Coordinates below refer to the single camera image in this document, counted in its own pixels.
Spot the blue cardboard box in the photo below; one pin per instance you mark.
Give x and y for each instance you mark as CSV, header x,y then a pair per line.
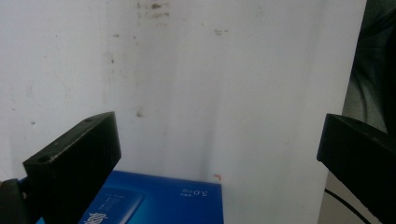
x,y
162,202

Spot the dark curtain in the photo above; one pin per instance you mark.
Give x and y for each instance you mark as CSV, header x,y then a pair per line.
x,y
373,62

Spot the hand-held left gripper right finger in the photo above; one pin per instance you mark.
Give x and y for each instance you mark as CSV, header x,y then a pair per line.
x,y
364,161

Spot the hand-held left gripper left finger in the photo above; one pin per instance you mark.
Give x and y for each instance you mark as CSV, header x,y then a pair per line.
x,y
74,168

